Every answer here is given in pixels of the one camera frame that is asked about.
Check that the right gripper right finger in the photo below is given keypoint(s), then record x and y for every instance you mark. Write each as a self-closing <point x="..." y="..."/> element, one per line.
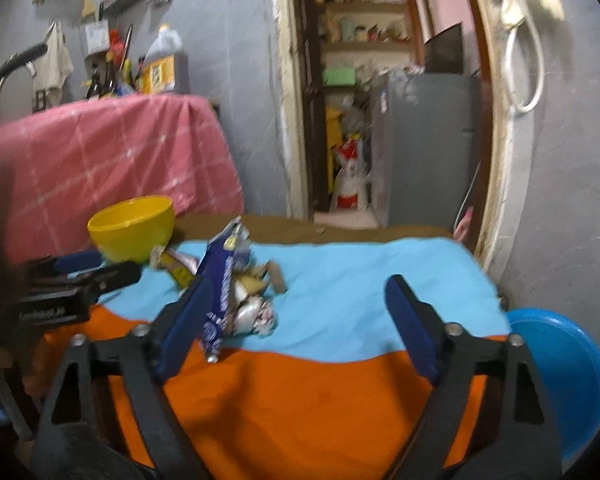
<point x="488" y="415"/>

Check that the pink plaid cloth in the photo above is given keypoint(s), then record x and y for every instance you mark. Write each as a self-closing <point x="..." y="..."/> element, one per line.
<point x="65" y="164"/>

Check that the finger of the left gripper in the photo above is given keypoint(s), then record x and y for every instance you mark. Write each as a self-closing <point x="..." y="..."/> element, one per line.
<point x="78" y="261"/>
<point x="53" y="278"/>

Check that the green box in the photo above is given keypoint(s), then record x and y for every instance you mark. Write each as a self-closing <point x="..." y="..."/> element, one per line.
<point x="339" y="77"/>

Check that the dark wooden door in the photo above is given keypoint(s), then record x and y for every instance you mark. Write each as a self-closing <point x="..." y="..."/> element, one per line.
<point x="314" y="113"/>

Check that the large oil jug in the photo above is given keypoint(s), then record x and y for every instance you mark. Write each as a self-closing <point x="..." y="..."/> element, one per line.
<point x="165" y="68"/>

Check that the silver foil wrapper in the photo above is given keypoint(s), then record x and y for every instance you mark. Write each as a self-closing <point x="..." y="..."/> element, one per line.
<point x="254" y="316"/>

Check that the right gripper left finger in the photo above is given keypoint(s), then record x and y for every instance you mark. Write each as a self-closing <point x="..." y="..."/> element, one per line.
<point x="79" y="435"/>

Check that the white hanging towel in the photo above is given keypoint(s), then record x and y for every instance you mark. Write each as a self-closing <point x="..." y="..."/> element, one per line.
<point x="54" y="67"/>

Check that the blue snack bag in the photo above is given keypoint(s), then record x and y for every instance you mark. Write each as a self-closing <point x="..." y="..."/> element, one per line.
<point x="229" y="249"/>

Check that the dark sauce bottles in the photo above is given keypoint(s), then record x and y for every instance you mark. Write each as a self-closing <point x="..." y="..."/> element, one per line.
<point x="114" y="76"/>

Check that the black monitor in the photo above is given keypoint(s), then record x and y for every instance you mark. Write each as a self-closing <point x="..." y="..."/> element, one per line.
<point x="444" y="52"/>

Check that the red white sack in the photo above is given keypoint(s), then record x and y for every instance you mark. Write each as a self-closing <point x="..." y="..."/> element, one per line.
<point x="350" y="181"/>

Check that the colourful wrapper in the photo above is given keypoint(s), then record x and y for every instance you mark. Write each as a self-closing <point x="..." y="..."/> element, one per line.
<point x="182" y="268"/>

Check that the grey refrigerator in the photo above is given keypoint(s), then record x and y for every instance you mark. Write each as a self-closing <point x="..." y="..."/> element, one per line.
<point x="424" y="133"/>

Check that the blue plastic basin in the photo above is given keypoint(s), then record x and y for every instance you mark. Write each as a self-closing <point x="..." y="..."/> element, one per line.
<point x="568" y="360"/>

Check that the yellow plastic bowl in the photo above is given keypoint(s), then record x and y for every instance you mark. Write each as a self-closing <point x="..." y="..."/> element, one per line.
<point x="130" y="230"/>

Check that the wooden shelf unit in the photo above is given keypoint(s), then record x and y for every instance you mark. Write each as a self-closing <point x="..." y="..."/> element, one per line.
<point x="370" y="35"/>

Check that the striped blue orange brown cloth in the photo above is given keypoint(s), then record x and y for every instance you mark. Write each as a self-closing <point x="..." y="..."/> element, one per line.
<point x="331" y="393"/>

